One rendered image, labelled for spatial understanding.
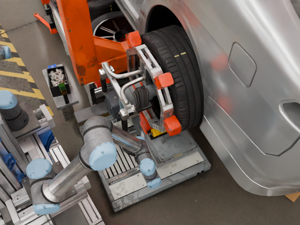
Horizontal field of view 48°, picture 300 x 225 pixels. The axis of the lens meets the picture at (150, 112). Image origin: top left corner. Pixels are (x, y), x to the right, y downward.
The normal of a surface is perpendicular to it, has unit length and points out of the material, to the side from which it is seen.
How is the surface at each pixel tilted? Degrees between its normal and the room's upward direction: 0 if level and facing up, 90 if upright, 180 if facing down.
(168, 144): 0
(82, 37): 90
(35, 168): 7
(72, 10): 90
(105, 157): 85
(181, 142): 0
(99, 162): 85
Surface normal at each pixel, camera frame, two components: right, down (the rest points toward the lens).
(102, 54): 0.44, 0.73
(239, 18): -0.86, 0.19
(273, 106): -0.88, 0.37
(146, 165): -0.14, -0.54
